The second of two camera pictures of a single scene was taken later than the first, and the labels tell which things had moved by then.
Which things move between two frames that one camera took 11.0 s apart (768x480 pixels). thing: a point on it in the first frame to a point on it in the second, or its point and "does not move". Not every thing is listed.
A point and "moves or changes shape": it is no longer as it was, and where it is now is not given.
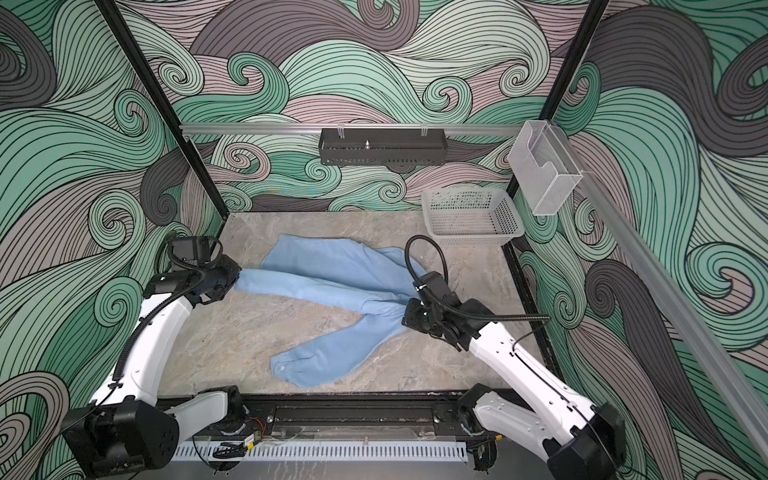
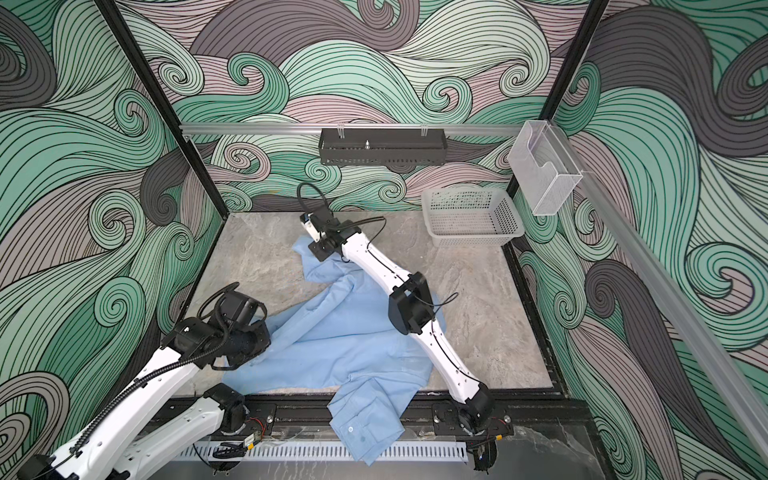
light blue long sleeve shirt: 339,274 moves or changes shape
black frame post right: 568,71 does not move
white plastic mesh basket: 471,217 does not move
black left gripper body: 221,276 to 249,342
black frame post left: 163,106 does not move
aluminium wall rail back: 489,127 does not move
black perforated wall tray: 383,147 does not move
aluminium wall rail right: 719,367 does not move
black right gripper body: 421,317 to 322,248
